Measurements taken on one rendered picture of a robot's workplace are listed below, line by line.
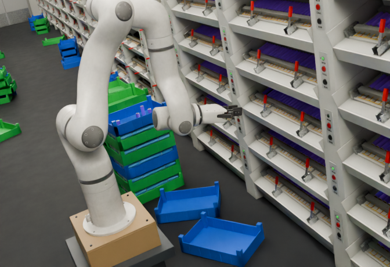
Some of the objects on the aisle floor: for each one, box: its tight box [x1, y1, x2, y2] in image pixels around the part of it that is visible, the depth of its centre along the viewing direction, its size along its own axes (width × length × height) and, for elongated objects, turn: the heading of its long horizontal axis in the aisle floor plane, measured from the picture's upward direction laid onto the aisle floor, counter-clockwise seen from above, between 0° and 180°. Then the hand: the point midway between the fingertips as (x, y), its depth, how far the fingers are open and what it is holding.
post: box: [211, 0, 266, 199], centre depth 218 cm, size 20×9×170 cm, turn 137°
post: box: [307, 0, 384, 267], centre depth 156 cm, size 20×9×170 cm, turn 137°
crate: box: [154, 181, 221, 224], centre depth 243 cm, size 30×20×8 cm
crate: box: [178, 211, 265, 267], centre depth 212 cm, size 30×20×8 cm
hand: (234, 110), depth 188 cm, fingers open, 3 cm apart
